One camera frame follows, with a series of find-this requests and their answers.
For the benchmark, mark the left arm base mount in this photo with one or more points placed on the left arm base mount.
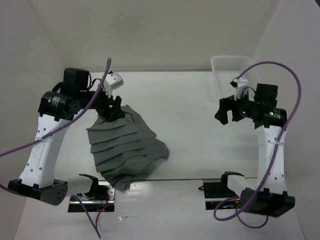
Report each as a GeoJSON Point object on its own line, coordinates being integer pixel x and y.
{"type": "Point", "coordinates": [100, 200]}

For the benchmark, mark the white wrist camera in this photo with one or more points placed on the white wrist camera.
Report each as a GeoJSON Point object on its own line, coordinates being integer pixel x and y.
{"type": "Point", "coordinates": [239, 84]}
{"type": "Point", "coordinates": [112, 82]}

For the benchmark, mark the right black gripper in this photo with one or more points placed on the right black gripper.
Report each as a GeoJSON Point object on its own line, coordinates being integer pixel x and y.
{"type": "Point", "coordinates": [226, 104]}

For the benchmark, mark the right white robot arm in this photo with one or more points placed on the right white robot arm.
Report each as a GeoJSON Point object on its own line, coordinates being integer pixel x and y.
{"type": "Point", "coordinates": [269, 195]}

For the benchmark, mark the grey pleated skirt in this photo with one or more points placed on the grey pleated skirt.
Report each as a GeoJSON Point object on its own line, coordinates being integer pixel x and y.
{"type": "Point", "coordinates": [126, 149]}

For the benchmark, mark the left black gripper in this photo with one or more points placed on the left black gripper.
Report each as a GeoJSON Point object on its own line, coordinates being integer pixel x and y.
{"type": "Point", "coordinates": [111, 114]}

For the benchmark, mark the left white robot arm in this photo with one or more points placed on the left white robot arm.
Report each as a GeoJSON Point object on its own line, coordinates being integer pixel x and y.
{"type": "Point", "coordinates": [58, 109]}

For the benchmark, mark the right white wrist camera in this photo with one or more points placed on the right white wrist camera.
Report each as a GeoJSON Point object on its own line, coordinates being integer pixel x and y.
{"type": "Point", "coordinates": [239, 84]}

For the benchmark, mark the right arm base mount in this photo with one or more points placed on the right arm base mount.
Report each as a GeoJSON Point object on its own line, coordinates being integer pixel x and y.
{"type": "Point", "coordinates": [214, 193]}

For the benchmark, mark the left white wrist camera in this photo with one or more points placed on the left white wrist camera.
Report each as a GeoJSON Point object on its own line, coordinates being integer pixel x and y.
{"type": "Point", "coordinates": [112, 82]}

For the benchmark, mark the white perforated plastic basket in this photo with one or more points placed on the white perforated plastic basket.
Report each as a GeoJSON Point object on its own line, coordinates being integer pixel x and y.
{"type": "Point", "coordinates": [224, 69]}

